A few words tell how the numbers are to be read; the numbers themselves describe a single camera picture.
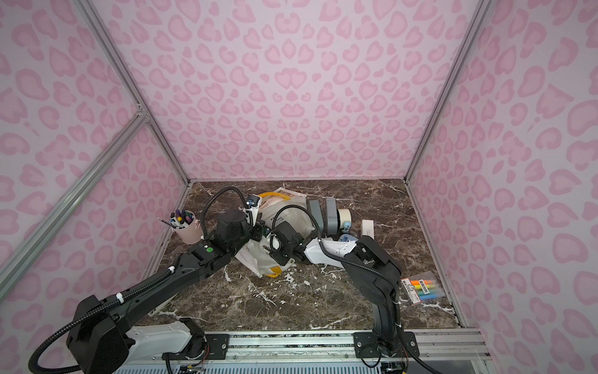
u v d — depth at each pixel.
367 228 0.95
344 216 0.96
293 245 0.71
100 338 0.38
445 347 0.74
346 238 0.95
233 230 0.58
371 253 0.51
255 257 0.79
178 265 0.52
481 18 0.70
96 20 0.70
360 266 0.46
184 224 0.89
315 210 0.95
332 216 0.95
